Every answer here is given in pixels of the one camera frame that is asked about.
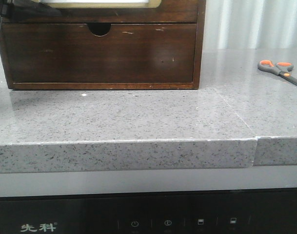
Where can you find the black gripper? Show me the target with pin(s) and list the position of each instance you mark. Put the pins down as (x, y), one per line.
(20, 10)

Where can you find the dark wooden drawer cabinet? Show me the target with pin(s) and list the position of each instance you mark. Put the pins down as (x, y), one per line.
(101, 29)

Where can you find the wooden drawer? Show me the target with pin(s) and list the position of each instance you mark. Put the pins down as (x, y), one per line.
(168, 11)
(127, 53)

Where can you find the orange grey handled scissors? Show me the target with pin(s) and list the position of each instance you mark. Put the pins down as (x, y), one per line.
(281, 69)

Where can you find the black built-in kitchen appliance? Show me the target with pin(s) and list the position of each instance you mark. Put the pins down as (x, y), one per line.
(260, 211)

